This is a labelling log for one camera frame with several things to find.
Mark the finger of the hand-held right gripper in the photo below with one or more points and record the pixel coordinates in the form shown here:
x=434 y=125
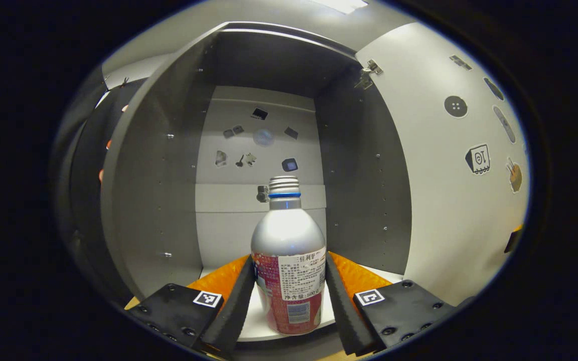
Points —
x=512 y=243

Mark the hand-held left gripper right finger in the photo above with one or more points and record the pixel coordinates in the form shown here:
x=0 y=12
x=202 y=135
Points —
x=346 y=316

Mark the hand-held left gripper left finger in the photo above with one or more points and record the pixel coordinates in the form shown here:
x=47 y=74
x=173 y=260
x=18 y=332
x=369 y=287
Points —
x=234 y=311

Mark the white cabinet door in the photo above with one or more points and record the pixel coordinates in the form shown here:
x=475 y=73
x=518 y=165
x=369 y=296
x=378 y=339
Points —
x=444 y=225

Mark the silver bottle with red label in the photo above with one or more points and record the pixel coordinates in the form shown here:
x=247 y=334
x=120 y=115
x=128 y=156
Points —
x=289 y=235

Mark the grey cabinet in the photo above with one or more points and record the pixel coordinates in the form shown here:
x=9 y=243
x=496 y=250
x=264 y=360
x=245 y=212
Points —
x=153 y=200

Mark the metal door hinge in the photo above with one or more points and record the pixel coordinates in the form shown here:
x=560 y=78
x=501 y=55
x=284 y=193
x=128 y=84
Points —
x=369 y=70

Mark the black backdrop cloth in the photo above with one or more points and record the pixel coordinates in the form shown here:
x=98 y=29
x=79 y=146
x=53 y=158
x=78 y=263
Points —
x=86 y=170

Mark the ceiling light panel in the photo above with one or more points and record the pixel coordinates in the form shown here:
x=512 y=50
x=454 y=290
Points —
x=344 y=5

